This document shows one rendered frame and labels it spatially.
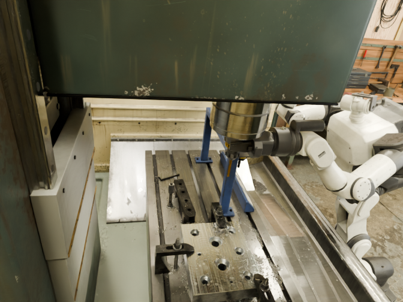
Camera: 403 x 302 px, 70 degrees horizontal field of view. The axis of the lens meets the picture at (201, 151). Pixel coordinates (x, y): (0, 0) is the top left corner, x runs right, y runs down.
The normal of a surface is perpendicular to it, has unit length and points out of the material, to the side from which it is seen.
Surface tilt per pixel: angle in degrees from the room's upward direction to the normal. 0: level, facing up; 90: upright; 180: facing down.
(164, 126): 90
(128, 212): 24
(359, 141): 82
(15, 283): 90
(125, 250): 0
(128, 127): 90
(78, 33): 90
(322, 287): 8
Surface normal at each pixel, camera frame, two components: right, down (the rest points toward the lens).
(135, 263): 0.11, -0.86
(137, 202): 0.17, -0.58
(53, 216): 0.19, 0.50
